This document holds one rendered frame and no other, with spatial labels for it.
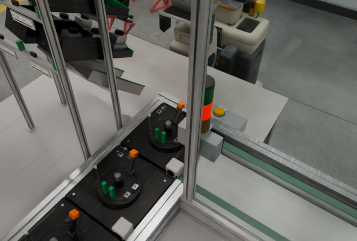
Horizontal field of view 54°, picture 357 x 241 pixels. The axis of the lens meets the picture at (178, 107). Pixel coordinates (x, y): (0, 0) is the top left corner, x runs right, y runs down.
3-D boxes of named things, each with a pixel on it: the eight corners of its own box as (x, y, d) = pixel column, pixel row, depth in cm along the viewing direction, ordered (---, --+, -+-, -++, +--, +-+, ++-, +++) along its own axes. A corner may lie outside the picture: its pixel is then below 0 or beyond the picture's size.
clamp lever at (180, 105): (176, 119, 125) (180, 101, 121) (180, 121, 124) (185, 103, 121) (170, 122, 122) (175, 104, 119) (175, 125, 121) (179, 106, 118)
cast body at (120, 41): (117, 46, 122) (121, 28, 119) (125, 52, 120) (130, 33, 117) (99, 48, 116) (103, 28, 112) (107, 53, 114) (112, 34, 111)
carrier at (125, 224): (118, 148, 121) (113, 125, 112) (173, 182, 112) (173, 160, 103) (65, 199, 107) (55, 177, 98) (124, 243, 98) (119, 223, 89)
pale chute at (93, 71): (118, 79, 141) (124, 70, 140) (139, 95, 135) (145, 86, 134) (65, 62, 117) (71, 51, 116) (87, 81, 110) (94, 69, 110)
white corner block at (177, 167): (173, 163, 117) (173, 156, 114) (184, 170, 115) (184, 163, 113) (164, 173, 115) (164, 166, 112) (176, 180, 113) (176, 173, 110)
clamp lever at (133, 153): (129, 167, 110) (133, 148, 107) (134, 170, 110) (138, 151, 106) (122, 172, 107) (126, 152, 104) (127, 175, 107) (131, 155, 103)
